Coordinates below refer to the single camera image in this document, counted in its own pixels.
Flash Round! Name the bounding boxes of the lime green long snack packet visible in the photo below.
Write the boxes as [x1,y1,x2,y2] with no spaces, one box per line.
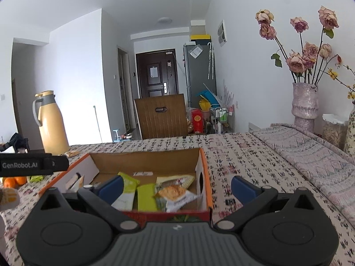
[137,183,157,212]

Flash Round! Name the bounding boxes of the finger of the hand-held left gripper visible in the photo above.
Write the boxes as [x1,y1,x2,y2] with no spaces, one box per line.
[51,155,69,174]

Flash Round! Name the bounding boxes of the dark brown entrance door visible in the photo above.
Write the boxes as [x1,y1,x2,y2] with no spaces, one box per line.
[135,48,178,99]

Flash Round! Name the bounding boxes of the green and white snack packet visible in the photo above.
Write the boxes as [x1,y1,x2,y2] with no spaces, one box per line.
[111,172,140,211]

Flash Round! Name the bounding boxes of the wire storage cart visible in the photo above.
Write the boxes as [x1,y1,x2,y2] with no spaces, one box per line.
[211,106,235,133]

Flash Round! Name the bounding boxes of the pink textured vase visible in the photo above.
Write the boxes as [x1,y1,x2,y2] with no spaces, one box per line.
[291,82,319,133]

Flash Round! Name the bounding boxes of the white folded umbrella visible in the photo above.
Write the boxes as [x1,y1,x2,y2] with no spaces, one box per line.
[207,43,215,80]

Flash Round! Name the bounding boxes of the clear jar with white lid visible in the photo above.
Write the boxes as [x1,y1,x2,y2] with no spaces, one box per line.
[322,113,348,149]

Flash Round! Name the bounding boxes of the dried pink roses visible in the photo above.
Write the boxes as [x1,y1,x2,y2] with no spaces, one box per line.
[255,6,343,84]

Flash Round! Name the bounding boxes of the yellow thermos jug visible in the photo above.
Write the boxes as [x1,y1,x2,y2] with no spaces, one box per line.
[32,90,70,156]

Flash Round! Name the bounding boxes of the wooden chair back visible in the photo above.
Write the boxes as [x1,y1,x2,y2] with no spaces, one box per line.
[134,94,189,139]

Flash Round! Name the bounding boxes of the grey refrigerator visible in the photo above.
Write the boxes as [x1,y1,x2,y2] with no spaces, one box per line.
[183,42,217,108]

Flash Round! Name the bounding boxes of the blue plastic item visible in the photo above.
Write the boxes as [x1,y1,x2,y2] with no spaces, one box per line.
[195,90,218,104]

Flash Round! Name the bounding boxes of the floral patterned vase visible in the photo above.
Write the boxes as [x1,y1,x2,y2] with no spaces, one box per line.
[343,108,355,158]

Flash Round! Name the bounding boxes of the yellow flower branches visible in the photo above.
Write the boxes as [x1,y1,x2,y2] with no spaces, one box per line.
[327,65,355,100]

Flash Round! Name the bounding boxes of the person's left hand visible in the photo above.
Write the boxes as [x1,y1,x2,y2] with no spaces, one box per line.
[0,188,20,209]

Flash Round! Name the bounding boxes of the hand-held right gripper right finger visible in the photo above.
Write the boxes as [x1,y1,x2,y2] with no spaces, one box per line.
[215,175,319,233]

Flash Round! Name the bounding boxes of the orange cracker snack packet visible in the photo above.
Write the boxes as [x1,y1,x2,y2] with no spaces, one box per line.
[153,184,204,213]

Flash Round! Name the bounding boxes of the grey patterned cloth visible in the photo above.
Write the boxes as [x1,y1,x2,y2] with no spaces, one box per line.
[247,124,355,228]

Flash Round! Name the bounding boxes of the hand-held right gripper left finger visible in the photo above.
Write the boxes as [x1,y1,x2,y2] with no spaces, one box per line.
[35,175,140,233]

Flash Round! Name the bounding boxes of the black bag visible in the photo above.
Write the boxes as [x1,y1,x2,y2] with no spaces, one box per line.
[0,133,30,154]

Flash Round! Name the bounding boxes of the red cardboard box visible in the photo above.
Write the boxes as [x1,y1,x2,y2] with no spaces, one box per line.
[38,147,214,226]

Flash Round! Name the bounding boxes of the beige cardboard box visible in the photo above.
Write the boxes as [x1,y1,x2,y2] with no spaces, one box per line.
[191,20,206,35]

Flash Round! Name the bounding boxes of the grey interior door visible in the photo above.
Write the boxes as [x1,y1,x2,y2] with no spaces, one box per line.
[117,47,131,133]

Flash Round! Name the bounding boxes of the red gift box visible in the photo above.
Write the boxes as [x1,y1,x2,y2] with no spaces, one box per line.
[191,109,204,133]

